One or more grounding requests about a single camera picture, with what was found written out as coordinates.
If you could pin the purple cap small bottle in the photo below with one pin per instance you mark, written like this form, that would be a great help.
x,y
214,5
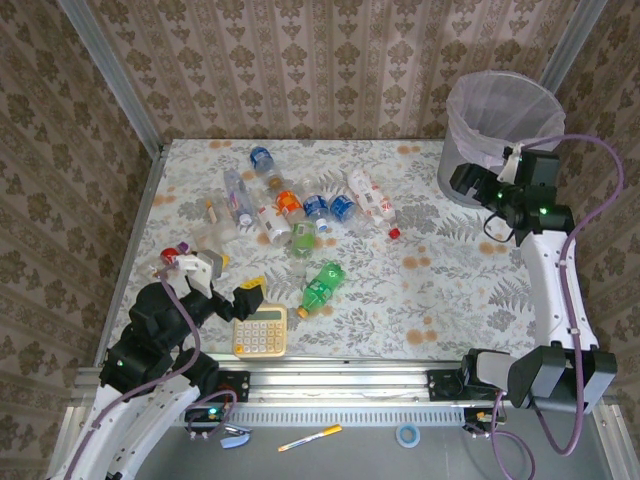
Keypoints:
x,y
183,246

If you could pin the small red label bottle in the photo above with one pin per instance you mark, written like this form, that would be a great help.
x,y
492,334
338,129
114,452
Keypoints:
x,y
169,255

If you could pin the white label clear bottle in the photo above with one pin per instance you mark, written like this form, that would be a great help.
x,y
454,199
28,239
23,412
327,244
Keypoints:
x,y
272,222

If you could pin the green soda bottle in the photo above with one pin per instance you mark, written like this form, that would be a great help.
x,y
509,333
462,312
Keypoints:
x,y
322,287

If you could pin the lime green label bottle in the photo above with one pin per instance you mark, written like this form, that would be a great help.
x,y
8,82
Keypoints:
x,y
303,239

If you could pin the orange label bottle gold cap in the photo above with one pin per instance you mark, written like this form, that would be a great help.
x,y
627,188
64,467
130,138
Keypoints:
x,y
288,201

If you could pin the white wrap bottle red cap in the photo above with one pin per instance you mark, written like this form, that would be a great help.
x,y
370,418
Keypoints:
x,y
367,190

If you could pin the blue label bottle white cap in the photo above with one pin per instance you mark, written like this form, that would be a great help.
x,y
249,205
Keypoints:
x,y
315,206

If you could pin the plain clear bottle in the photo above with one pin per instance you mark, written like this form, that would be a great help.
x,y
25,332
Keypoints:
x,y
306,186

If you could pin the blue label water bottle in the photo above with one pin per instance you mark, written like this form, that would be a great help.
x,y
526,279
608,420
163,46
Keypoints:
x,y
341,205
260,159

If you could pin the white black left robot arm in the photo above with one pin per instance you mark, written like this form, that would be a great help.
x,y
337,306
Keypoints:
x,y
145,415

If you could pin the grey mesh waste bin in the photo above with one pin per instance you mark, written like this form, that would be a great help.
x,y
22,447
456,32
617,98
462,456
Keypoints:
x,y
450,165

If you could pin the clear plastic cup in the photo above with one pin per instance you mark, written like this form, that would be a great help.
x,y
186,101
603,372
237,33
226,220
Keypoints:
x,y
215,232

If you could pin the cream calculator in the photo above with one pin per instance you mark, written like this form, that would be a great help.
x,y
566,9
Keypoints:
x,y
260,335

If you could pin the short wooden stick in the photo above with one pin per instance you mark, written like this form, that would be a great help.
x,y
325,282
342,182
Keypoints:
x,y
213,211

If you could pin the small black control board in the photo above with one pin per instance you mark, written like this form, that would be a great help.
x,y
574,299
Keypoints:
x,y
480,417
205,414

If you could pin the floral table cover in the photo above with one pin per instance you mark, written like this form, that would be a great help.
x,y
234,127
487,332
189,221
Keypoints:
x,y
400,300

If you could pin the blue metal clip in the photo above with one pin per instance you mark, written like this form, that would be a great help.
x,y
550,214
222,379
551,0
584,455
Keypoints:
x,y
235,439

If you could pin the yellow white pen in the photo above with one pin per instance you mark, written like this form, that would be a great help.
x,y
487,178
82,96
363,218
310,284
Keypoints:
x,y
310,437

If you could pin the blue tape roll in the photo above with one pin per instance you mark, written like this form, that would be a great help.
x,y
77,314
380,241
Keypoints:
x,y
400,434

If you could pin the grey metal shelf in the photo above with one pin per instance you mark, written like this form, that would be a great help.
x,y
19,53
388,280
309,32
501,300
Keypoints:
x,y
375,460

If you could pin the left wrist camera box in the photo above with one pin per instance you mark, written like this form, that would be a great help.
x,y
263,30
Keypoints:
x,y
197,272

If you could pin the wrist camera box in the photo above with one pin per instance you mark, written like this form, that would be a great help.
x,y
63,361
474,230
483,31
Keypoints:
x,y
197,272
510,162

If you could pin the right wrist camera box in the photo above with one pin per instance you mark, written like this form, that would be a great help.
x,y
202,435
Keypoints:
x,y
510,162

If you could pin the aluminium table edge rail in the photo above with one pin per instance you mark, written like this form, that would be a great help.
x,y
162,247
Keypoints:
x,y
133,250

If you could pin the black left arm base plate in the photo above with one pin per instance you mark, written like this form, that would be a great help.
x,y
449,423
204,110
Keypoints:
x,y
237,385

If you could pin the aluminium mounting rail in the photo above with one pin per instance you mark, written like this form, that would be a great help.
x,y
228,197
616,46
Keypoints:
x,y
340,382

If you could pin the aluminium frame post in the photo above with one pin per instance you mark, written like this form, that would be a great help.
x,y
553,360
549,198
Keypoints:
x,y
571,45
114,75

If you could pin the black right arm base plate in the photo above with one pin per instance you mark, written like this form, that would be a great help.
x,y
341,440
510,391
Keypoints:
x,y
440,385

